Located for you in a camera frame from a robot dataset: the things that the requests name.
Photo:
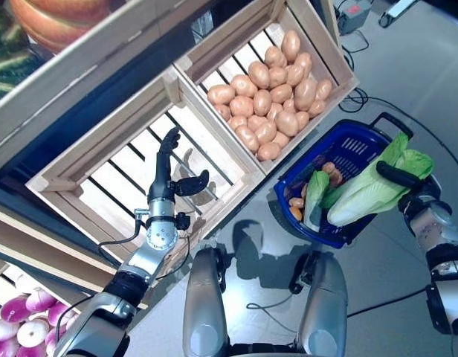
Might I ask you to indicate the grey box with red button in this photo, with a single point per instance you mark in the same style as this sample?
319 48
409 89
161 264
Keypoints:
353 15

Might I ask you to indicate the small orange pumpkin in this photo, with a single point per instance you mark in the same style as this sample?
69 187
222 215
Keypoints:
65 22

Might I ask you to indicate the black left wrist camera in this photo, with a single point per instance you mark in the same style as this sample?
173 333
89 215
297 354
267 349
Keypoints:
182 220

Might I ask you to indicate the silver left robot leg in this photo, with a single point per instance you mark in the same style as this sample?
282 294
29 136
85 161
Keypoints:
204 297

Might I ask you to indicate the silver robot leg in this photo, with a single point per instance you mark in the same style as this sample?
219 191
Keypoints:
322 297
204 297

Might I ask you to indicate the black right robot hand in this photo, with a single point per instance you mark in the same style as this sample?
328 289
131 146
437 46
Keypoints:
422 191

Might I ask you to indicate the wide slatted wooden crate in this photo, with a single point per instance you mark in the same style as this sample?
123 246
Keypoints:
102 134

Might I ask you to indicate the brown potato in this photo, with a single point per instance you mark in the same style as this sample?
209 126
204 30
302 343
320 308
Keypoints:
302 119
295 74
237 122
304 61
275 56
265 132
289 105
329 168
281 93
223 111
337 178
258 74
287 123
281 139
268 151
317 108
297 202
323 89
290 45
305 93
247 138
257 122
221 94
241 106
274 111
278 76
244 85
262 102

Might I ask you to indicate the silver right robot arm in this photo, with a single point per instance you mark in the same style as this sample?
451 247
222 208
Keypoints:
433 223

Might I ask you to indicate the wooden display shelf frame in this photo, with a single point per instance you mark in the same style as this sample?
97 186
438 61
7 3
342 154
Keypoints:
47 256

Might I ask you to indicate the blue plastic shopping basket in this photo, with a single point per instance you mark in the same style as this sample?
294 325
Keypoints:
355 145

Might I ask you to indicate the purple white onion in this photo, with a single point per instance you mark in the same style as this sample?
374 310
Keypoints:
40 299
58 312
4 347
32 331
24 282
14 308
2 329
52 336
30 350

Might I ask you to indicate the white office desk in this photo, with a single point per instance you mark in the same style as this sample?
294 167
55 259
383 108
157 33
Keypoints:
396 9

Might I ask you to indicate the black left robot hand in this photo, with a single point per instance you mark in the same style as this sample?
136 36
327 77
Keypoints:
162 186

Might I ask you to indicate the large green striped pumpkin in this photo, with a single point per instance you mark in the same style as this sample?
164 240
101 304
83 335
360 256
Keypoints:
9 63

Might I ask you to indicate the silver right robot leg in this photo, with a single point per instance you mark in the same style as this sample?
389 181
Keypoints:
322 297

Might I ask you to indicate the wooden crate holding potatoes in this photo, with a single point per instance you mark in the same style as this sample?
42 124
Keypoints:
322 41

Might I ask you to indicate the wooden crate holding pumpkins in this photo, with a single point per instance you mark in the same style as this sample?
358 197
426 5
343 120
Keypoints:
84 70

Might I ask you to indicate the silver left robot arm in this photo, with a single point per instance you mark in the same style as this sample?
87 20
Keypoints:
158 234

